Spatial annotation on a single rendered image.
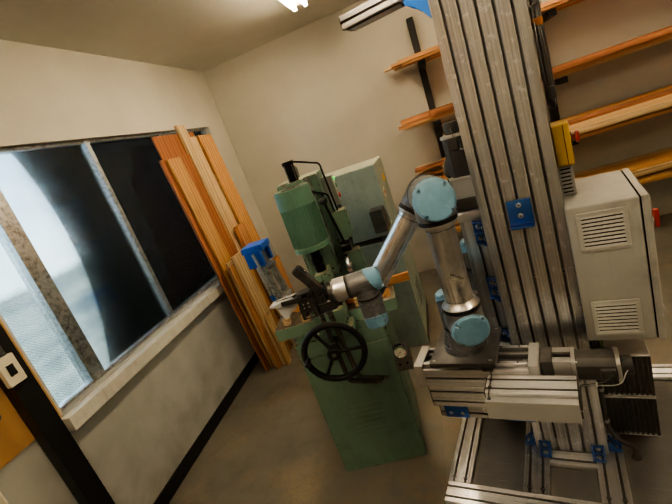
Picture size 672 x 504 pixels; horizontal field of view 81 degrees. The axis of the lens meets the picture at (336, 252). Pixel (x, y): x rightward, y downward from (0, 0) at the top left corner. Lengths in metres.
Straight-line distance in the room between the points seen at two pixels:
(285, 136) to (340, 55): 0.95
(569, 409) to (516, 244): 0.52
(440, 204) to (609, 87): 3.41
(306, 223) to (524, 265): 0.92
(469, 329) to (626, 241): 0.52
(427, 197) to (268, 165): 3.43
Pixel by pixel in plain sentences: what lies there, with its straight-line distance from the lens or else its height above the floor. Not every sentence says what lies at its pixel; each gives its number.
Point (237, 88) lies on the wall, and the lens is 4.51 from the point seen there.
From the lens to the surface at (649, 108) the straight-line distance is 3.93.
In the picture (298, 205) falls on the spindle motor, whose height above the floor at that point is 1.43.
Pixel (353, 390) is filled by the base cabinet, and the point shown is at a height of 0.48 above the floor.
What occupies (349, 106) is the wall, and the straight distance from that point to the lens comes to 4.17.
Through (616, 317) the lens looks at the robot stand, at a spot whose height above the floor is 0.85.
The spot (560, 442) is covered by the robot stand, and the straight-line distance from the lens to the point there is 1.95.
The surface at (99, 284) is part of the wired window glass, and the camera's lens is 2.77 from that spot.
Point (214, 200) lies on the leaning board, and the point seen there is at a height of 1.49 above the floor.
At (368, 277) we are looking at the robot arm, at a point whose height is 1.24.
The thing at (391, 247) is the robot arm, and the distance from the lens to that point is 1.30.
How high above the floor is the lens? 1.65
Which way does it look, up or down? 15 degrees down
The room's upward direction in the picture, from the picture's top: 20 degrees counter-clockwise
